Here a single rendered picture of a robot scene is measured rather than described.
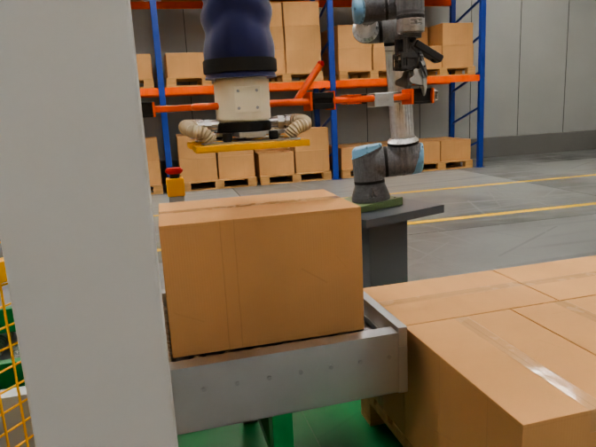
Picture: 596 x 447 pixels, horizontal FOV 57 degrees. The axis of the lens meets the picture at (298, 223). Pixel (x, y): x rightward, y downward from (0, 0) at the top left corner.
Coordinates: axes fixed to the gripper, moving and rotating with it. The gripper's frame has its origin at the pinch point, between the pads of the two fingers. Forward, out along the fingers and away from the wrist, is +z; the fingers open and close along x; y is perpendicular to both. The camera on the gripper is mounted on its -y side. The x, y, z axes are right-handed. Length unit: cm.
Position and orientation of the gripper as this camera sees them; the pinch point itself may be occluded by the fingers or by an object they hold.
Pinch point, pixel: (416, 95)
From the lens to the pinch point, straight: 196.7
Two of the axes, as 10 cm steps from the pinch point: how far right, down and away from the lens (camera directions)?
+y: -9.6, 1.0, -2.5
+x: 2.6, 1.9, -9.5
